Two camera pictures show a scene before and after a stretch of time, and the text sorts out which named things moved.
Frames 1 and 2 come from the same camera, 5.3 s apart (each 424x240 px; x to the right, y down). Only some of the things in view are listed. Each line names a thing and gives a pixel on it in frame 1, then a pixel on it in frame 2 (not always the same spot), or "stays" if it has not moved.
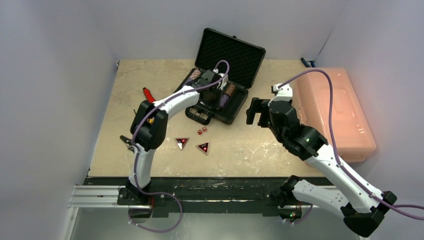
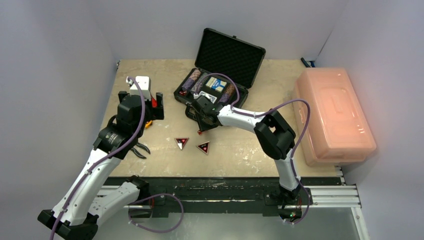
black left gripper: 215,105 → 155,113
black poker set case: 226,68 stays
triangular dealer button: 204,147 stays
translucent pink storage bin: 353,135 stays
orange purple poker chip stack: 195,74 stays
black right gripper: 262,110 → 196,112
